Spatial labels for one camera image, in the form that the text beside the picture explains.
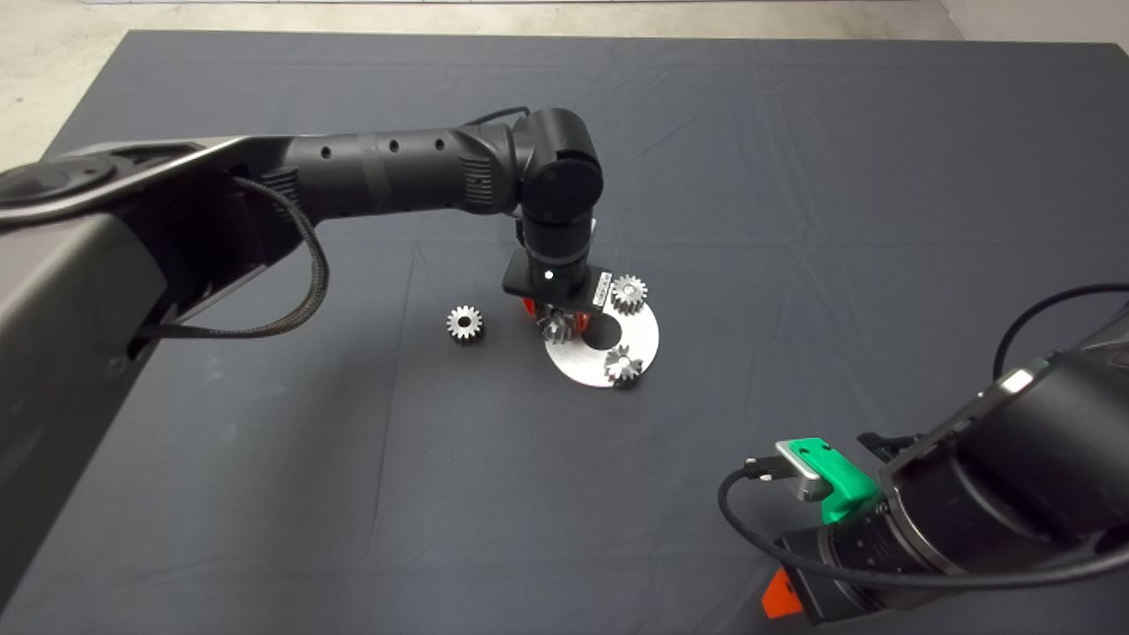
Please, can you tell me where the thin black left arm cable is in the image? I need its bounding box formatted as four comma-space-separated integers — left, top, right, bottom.
466, 106, 532, 252

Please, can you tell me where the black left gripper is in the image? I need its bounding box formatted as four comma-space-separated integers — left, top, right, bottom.
502, 250, 613, 332

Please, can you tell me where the large steel gear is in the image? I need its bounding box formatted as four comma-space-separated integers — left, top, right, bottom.
538, 306, 579, 345

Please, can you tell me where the braided black left arm cable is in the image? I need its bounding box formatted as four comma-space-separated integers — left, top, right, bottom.
132, 175, 330, 340

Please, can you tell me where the green right camera mount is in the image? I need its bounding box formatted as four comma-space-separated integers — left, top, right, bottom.
788, 438, 881, 527

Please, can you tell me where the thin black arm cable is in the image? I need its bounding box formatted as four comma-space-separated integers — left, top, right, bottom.
466, 106, 532, 252
992, 283, 1129, 382

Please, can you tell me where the dark grey table cloth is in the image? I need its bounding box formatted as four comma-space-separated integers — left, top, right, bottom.
0, 29, 1129, 635

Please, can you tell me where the round metal plate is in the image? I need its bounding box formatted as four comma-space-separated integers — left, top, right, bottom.
544, 304, 661, 387

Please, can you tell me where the small steel gear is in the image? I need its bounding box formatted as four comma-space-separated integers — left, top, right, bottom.
611, 274, 649, 316
446, 305, 486, 346
604, 346, 645, 389

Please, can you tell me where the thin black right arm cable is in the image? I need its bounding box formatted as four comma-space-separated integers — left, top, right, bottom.
992, 283, 1129, 382

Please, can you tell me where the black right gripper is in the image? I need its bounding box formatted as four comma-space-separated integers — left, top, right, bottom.
762, 507, 936, 627

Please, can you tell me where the black right camera cable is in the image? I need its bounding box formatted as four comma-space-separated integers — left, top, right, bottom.
717, 457, 1129, 594

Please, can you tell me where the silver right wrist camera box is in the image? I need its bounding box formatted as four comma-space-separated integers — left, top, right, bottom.
774, 439, 834, 504

